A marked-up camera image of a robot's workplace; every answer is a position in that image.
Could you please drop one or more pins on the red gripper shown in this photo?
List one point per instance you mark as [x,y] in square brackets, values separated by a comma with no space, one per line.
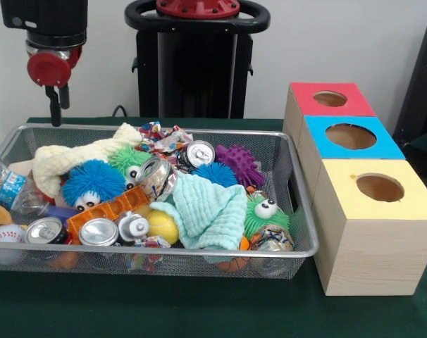
[49,70]

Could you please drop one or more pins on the long clear bottle blue label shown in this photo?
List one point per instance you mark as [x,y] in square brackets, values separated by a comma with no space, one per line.
[11,183]

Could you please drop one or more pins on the purple spiky ball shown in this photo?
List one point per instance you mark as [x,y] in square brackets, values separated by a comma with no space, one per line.
[241,163]

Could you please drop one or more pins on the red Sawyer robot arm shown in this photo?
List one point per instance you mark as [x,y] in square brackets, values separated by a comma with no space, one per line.
[51,17]

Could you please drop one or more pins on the wooden box with three holes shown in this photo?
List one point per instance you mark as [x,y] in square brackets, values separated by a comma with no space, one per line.
[375,253]

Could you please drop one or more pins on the cream knit cloth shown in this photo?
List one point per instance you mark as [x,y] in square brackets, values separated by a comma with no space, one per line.
[93,146]

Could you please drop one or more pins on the blue spiky toy with eyes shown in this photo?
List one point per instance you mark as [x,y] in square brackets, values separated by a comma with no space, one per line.
[93,179]

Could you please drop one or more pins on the orange plastic tray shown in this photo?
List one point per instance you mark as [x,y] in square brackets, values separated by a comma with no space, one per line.
[122,204]

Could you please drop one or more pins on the crushed silver can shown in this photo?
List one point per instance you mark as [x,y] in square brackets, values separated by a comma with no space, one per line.
[157,179]

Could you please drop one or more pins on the white baseball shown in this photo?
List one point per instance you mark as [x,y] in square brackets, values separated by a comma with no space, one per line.
[7,235]

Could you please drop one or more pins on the black drink can silver top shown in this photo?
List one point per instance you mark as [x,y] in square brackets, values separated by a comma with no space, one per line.
[199,153]

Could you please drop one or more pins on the yellow ball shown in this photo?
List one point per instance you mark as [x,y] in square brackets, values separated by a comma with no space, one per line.
[160,225]

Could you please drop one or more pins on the mint green cloth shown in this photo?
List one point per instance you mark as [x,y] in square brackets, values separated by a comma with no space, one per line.
[206,211]

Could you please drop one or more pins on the green spiky toy with eyes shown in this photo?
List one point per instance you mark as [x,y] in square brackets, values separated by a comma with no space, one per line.
[266,225]

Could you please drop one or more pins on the dark green table cloth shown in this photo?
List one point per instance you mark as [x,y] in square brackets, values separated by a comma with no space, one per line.
[199,310]

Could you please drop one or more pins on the black upright panel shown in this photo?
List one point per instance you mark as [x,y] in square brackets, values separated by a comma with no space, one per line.
[421,88]

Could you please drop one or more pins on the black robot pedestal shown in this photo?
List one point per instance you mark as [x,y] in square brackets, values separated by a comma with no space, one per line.
[192,70]

